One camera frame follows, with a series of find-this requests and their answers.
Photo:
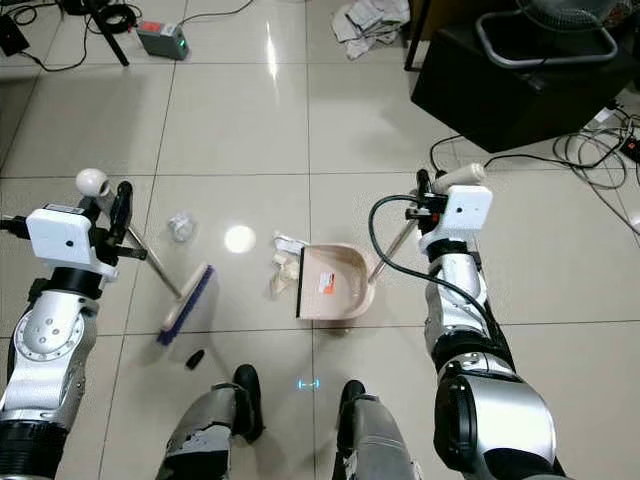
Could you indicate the black slanted table leg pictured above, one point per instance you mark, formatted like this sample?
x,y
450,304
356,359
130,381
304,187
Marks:
x,y
115,40

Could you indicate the beige broom with blue bristles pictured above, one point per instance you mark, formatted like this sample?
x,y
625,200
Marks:
x,y
188,305

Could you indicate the thin black furniture leg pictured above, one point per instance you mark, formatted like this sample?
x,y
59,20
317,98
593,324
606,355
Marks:
x,y
410,45

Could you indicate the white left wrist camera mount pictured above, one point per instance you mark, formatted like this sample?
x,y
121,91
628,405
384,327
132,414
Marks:
x,y
60,240

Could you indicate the black power brick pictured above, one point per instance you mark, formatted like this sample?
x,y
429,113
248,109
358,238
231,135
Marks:
x,y
75,6

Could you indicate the grey tubular fan stand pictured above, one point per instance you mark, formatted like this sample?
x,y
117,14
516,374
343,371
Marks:
x,y
540,60

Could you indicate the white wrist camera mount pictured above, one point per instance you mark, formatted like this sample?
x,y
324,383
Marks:
x,y
60,240
468,215

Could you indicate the crumpled clear plastic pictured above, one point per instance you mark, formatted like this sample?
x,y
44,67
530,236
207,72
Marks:
x,y
182,226

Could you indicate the large black box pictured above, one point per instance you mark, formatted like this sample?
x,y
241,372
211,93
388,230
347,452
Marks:
x,y
510,105

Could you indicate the crumpled white paper scrap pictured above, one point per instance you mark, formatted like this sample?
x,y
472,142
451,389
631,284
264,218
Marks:
x,y
285,265

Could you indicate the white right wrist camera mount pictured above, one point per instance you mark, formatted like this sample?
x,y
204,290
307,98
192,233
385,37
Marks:
x,y
468,215

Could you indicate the crumpled newspaper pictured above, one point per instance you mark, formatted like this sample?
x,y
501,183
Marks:
x,y
368,25

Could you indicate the robot left leg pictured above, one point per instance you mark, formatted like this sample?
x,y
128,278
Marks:
x,y
210,440

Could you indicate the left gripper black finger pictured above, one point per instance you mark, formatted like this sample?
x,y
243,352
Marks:
x,y
122,210

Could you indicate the grey power box red label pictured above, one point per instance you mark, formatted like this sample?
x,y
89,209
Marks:
x,y
160,42

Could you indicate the small black floor scrap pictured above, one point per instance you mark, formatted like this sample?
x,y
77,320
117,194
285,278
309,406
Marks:
x,y
196,358

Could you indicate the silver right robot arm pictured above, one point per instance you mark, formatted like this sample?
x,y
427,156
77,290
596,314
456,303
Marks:
x,y
500,420

